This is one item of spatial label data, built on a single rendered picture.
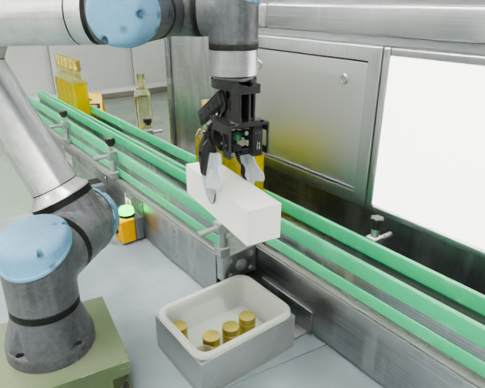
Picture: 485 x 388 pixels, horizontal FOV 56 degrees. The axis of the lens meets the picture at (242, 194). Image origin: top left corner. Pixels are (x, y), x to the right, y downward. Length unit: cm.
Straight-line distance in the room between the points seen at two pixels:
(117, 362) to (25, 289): 20
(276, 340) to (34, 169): 55
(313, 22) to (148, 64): 650
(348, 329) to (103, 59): 656
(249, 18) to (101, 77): 656
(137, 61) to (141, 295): 643
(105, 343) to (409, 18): 81
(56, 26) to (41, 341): 50
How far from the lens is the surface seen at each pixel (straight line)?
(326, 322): 96
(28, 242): 79
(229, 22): 68
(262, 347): 91
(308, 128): 111
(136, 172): 135
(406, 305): 83
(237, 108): 68
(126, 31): 57
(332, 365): 96
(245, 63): 69
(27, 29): 66
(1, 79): 89
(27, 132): 88
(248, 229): 70
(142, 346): 100
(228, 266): 102
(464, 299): 86
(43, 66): 695
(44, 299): 81
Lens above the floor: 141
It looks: 23 degrees down
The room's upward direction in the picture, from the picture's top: straight up
